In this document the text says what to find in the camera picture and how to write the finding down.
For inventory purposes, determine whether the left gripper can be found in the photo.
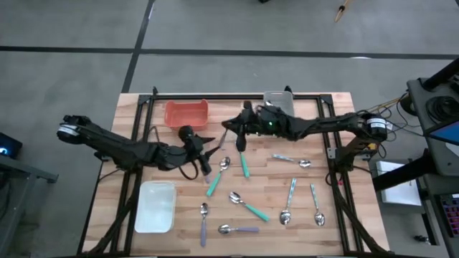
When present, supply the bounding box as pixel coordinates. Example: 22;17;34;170
166;135;221;176

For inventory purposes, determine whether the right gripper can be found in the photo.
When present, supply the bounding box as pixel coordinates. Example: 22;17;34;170
221;101;288;153

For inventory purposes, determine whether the teal handled spoon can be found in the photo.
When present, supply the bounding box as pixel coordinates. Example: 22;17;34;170
229;191;270;223
238;150;251;179
206;156;231;198

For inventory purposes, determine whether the blue patterned handle spoon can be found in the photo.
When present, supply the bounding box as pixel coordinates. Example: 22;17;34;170
271;153;312;169
279;177;298;226
310;183;326;227

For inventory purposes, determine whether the orange plastic bin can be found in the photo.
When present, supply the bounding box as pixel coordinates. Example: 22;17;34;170
164;98;210;132

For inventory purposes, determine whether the light grey plastic bin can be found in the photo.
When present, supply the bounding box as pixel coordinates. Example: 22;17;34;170
263;90;295;118

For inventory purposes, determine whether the white plastic bin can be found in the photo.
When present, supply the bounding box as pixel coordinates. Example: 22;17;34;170
134;180;177;234

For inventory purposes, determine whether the wooden stick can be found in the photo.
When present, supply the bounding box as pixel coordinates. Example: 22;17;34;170
334;0;351;23

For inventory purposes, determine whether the black metal bar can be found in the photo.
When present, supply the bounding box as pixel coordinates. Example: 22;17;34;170
372;147;433;191

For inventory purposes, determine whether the white box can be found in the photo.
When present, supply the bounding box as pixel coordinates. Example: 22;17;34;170
375;160;423;207

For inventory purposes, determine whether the grey cart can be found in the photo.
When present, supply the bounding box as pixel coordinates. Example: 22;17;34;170
406;77;459;177

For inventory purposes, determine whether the grey metal stand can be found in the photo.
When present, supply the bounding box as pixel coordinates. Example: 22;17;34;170
0;153;60;258

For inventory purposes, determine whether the black device with blue light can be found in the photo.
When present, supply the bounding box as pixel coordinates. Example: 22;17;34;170
0;131;24;161

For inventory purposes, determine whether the grey side desk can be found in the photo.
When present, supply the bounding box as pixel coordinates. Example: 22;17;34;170
417;171;459;258

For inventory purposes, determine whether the black pole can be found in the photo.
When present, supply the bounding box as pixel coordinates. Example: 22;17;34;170
421;57;459;92

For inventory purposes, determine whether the blue screen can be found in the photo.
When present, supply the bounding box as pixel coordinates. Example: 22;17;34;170
424;120;459;147

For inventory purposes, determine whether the colourful backlit keyboard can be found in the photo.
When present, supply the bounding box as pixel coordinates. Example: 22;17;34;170
439;193;459;238

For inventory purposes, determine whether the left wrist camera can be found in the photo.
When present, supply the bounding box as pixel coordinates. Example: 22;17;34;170
178;125;197;143

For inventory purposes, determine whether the black aluminium table frame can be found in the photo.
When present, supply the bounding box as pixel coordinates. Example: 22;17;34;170
77;85;387;258

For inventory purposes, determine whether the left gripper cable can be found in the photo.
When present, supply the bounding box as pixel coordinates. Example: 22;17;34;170
177;159;200;181

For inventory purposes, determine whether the coiled black cable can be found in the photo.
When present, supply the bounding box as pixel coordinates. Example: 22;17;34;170
425;95;459;125

